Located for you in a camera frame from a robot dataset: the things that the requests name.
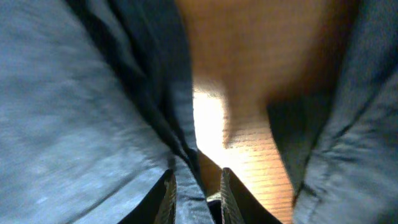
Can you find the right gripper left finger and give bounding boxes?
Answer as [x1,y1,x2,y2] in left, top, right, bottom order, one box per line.
[118,170,177,224]

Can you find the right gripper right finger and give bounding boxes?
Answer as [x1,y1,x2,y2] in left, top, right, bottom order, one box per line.
[220,168,282,224]

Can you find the navy blue shorts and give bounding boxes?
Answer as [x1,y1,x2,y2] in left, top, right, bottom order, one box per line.
[1,0,397,223]

